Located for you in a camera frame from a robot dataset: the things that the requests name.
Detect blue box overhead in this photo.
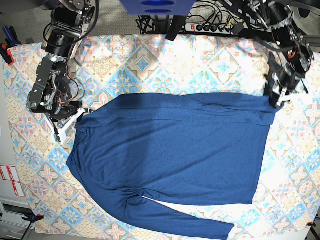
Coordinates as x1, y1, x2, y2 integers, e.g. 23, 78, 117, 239
120, 0, 196, 16

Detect white power strip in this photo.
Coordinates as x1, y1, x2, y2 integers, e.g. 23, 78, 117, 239
184, 23, 234, 35

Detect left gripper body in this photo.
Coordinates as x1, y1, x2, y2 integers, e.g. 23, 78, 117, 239
264, 54, 306, 108

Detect red-black clamp top left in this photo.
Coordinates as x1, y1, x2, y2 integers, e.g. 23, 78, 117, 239
0, 43, 15, 66

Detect black red-lettered bar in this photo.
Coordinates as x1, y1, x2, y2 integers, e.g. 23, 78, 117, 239
165, 15, 187, 41

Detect black power adapter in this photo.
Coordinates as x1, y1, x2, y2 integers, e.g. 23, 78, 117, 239
231, 22, 245, 35

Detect black cable bundle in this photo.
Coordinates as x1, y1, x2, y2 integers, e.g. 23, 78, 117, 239
136, 15, 158, 35

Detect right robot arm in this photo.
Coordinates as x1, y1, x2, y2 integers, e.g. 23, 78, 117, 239
26, 0, 100, 143

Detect blue clamp top left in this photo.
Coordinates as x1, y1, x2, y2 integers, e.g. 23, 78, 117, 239
2, 26, 21, 47

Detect red-white labels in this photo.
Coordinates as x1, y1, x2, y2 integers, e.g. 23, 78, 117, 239
0, 164, 26, 198

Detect aluminium frame right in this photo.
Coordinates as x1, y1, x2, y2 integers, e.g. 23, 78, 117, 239
299, 29, 320, 53

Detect clamp bottom left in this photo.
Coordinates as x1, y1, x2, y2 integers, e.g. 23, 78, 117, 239
21, 213, 44, 223

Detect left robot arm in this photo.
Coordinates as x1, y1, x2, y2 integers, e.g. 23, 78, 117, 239
241, 0, 315, 108

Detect blue long-sleeve shirt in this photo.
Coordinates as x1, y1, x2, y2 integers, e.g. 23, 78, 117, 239
66, 92, 278, 240

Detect clamp bottom right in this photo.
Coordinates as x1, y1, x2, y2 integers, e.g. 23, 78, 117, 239
307, 222, 317, 228

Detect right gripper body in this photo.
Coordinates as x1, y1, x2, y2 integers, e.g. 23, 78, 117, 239
26, 62, 83, 123

